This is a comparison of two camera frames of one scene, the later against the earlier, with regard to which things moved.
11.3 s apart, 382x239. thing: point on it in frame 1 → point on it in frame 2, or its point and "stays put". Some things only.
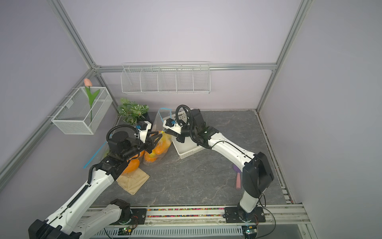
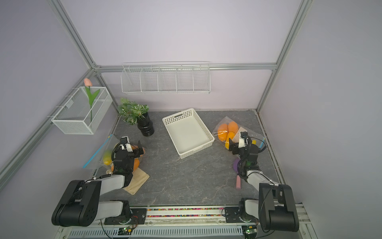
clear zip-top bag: (164, 141) → (228, 129)
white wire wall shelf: (169, 77) stays put
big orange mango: (162, 147) → (223, 131)
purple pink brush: (238, 177) stays put
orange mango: (150, 157) → (232, 126)
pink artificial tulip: (87, 83) stays put
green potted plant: (129, 111) stays put
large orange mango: (132, 166) stays put
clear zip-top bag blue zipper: (101, 154) stays put
